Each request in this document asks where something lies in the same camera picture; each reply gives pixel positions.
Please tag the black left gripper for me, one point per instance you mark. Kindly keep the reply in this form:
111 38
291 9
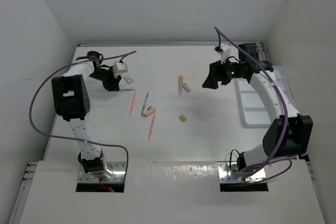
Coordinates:
113 84

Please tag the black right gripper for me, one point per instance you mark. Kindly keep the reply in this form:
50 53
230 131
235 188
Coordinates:
216 74

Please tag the orange highlighter pen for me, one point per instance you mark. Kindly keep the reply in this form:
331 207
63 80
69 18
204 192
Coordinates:
133 102

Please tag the pink red highlighter pen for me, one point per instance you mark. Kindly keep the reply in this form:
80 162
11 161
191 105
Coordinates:
151 126

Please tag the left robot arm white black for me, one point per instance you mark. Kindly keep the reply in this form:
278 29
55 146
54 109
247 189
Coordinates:
72 103

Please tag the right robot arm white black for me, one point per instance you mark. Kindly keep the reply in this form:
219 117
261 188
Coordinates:
289 131

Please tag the white pink eraser box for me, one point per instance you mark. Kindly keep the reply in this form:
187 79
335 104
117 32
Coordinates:
128 79

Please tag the grey brown eraser block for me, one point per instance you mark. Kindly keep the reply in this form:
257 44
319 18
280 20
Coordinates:
186 87

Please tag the dark purple highlighter pen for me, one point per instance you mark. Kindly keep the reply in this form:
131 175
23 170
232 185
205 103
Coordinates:
145 100

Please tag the orange capped grey marker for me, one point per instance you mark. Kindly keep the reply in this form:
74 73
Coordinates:
180 86

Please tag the white compartment tray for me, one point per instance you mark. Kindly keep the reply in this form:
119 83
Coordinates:
253 113

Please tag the tan eraser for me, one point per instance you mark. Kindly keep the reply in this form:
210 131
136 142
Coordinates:
182 118

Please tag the metal mounting plate left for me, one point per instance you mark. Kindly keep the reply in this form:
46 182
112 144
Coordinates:
115 174

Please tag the metal mounting plate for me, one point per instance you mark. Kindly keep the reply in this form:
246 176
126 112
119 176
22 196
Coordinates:
227 176
115 174

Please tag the metal mounting plate right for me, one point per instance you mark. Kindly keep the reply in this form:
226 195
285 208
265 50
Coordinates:
227 176

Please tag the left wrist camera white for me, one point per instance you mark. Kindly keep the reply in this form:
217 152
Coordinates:
119 68

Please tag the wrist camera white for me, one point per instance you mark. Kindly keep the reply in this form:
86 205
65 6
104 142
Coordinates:
119 68
224 51

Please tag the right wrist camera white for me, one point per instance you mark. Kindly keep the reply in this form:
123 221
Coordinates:
224 51

